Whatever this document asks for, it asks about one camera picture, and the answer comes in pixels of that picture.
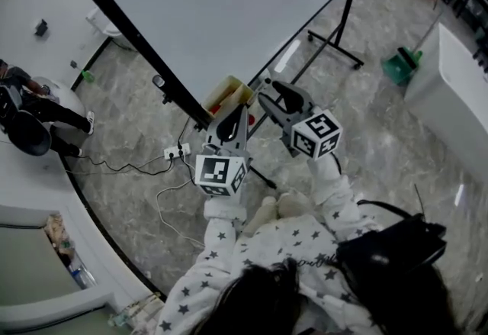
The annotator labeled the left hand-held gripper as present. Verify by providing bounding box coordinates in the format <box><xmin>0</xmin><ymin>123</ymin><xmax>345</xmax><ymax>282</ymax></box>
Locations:
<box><xmin>194</xmin><ymin>103</ymin><xmax>254</xmax><ymax>198</ymax></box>

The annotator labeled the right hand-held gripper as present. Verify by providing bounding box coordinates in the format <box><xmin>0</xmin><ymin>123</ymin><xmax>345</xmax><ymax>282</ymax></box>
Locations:
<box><xmin>258</xmin><ymin>80</ymin><xmax>343</xmax><ymax>161</ymax></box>

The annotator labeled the yellowish wooden box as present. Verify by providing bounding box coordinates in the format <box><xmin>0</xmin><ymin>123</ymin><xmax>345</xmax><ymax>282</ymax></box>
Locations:
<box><xmin>201</xmin><ymin>75</ymin><xmax>255</xmax><ymax>123</ymax></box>

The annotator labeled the black shoulder bag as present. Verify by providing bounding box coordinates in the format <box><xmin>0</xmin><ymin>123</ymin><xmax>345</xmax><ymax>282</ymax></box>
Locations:
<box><xmin>335</xmin><ymin>183</ymin><xmax>448</xmax><ymax>291</ymax></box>

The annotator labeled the person's right forearm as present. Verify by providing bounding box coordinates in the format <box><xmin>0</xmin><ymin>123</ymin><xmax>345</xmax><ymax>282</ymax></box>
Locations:
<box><xmin>307</xmin><ymin>152</ymin><xmax>368</xmax><ymax>230</ymax></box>

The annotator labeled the person's left forearm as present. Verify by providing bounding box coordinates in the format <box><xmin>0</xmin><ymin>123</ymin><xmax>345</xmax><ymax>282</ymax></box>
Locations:
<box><xmin>188</xmin><ymin>194</ymin><xmax>249</xmax><ymax>283</ymax></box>

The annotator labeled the white whiteboard on black stand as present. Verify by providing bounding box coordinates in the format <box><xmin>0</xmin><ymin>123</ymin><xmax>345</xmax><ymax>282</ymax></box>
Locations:
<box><xmin>47</xmin><ymin>0</ymin><xmax>367</xmax><ymax>190</ymax></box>

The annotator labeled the white power strip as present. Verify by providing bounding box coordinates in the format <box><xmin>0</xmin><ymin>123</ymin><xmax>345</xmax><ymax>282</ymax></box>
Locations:
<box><xmin>163</xmin><ymin>142</ymin><xmax>191</xmax><ymax>160</ymax></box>

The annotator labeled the cream fluffy slipper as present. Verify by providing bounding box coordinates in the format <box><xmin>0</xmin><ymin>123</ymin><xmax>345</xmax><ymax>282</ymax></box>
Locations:
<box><xmin>242</xmin><ymin>195</ymin><xmax>278</xmax><ymax>238</ymax></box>
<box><xmin>275</xmin><ymin>191</ymin><xmax>316</xmax><ymax>221</ymax></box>

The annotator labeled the white star-print pajama top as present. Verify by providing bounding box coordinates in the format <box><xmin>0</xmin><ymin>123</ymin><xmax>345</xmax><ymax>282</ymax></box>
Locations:
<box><xmin>156</xmin><ymin>211</ymin><xmax>386</xmax><ymax>335</ymax></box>

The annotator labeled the green dustpan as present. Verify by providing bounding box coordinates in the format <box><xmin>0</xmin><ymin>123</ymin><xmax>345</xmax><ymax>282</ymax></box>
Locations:
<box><xmin>380</xmin><ymin>12</ymin><xmax>444</xmax><ymax>87</ymax></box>

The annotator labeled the crumpled plastic bag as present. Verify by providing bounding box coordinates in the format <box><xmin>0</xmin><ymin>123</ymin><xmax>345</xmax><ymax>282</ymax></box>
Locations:
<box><xmin>108</xmin><ymin>292</ymin><xmax>165</xmax><ymax>331</ymax></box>

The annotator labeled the white round bin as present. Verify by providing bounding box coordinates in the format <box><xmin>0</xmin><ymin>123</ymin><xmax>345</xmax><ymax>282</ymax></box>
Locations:
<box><xmin>32</xmin><ymin>76</ymin><xmax>87</xmax><ymax>131</ymax></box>

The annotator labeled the clear plastic bottle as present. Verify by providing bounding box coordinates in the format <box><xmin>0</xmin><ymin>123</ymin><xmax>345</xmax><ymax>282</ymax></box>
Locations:
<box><xmin>68</xmin><ymin>256</ymin><xmax>98</xmax><ymax>289</ymax></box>

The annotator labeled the pile of rubbish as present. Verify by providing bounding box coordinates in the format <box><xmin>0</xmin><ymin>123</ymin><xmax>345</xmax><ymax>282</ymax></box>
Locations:
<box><xmin>43</xmin><ymin>213</ymin><xmax>83</xmax><ymax>269</ymax></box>

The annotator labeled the white cabinet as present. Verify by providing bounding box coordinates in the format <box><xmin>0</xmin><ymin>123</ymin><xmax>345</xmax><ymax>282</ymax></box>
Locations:
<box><xmin>403</xmin><ymin>21</ymin><xmax>488</xmax><ymax>186</ymax></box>

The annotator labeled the white floor appliance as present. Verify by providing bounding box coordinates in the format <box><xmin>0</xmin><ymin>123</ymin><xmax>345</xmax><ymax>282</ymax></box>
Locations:
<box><xmin>85</xmin><ymin>6</ymin><xmax>135</xmax><ymax>51</ymax></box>

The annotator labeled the black chair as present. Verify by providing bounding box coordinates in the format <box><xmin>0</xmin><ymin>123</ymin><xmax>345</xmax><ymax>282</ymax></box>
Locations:
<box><xmin>6</xmin><ymin>110</ymin><xmax>53</xmax><ymax>157</ymax></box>

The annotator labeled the white cable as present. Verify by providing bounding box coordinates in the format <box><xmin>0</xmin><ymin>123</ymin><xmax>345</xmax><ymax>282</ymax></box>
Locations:
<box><xmin>156</xmin><ymin>177</ymin><xmax>207</xmax><ymax>250</ymax></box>

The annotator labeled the black cable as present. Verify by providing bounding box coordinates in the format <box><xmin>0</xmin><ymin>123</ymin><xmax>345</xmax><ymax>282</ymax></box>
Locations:
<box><xmin>65</xmin><ymin>116</ymin><xmax>209</xmax><ymax>189</ymax></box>

